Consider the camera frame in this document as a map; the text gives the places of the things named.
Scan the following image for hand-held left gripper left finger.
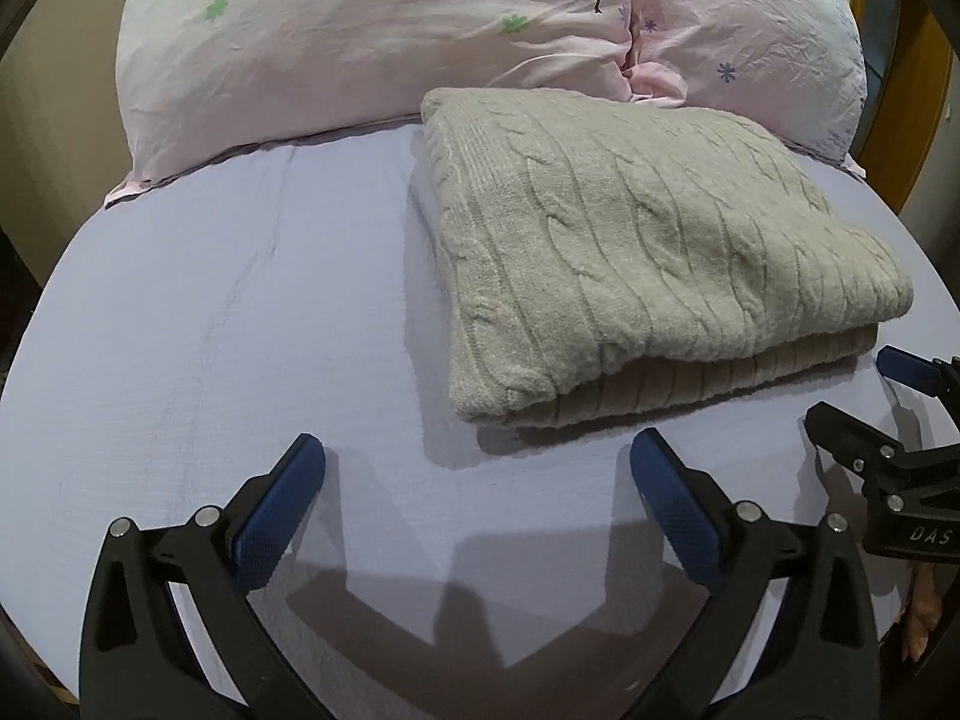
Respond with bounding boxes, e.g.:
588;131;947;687
79;433;353;720

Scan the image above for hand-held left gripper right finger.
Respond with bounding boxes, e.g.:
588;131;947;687
630;427;901;720

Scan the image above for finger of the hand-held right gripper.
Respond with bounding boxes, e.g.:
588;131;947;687
806;403;960;512
876;345;960;398

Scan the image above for beige cable-knit sweater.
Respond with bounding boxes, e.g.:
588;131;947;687
409;88;916;430

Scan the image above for person's right hand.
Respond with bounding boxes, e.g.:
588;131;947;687
904;562;947;661

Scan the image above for lavender bed sheet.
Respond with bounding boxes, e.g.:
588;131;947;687
0;124;935;720

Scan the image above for pink floral pillow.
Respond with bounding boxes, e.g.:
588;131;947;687
103;0;640;209
628;0;871;175

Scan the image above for yellow wooden bed frame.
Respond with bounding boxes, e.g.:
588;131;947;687
847;0;955;220

